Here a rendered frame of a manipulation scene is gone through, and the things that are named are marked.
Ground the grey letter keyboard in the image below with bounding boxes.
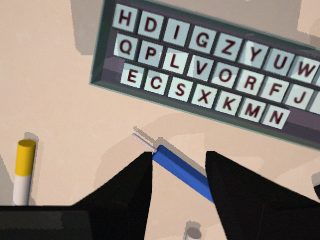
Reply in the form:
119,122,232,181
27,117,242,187
88,0,320,153

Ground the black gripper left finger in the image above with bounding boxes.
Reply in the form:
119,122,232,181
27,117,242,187
0,151,153,240

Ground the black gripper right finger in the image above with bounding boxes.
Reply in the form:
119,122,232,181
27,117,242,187
205,151,320,240

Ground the white and yellow cylinder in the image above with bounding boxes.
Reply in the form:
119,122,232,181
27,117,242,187
12,139,36,206
185,227,202,240

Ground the blue stylus with grey tip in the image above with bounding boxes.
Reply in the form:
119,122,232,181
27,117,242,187
132,133,214,204

